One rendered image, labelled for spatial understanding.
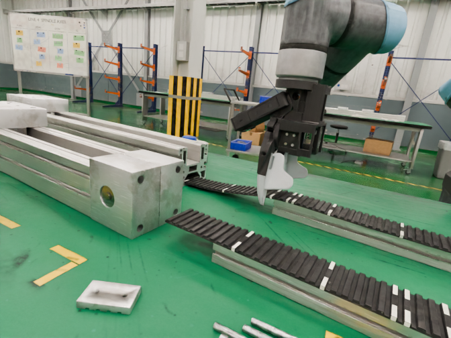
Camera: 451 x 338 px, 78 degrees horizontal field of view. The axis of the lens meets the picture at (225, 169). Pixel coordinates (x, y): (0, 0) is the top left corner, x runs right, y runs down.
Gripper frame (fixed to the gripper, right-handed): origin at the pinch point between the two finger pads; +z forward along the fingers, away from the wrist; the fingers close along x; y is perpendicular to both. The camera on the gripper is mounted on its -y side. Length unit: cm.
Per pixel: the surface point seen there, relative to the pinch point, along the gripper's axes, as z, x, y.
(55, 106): -7, 1, -75
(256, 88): -30, 721, -359
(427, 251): 1.1, -2.0, 24.9
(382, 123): 8, 457, -4
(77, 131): -3, -4, -55
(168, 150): -4.4, -5.0, -20.9
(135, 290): 2.3, -30.7, -0.5
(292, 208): 0.9, -2.0, 5.4
